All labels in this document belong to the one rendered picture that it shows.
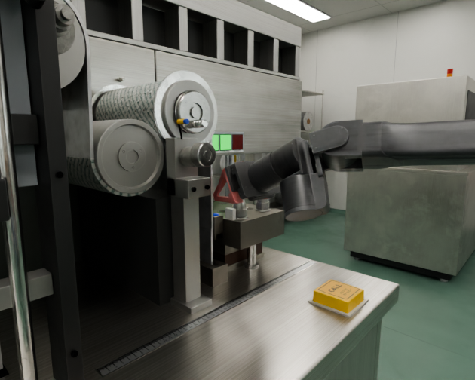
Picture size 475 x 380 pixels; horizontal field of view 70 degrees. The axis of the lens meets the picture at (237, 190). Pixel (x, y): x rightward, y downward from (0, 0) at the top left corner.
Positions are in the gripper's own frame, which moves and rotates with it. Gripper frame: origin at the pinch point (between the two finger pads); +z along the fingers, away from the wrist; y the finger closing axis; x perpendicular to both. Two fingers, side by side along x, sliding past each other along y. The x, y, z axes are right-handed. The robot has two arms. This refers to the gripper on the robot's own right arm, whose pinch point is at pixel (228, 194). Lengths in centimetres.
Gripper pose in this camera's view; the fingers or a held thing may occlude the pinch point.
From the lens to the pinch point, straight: 67.4
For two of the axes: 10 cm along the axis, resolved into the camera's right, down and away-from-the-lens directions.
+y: 7.1, -0.8, 7.0
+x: -3.0, -9.3, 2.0
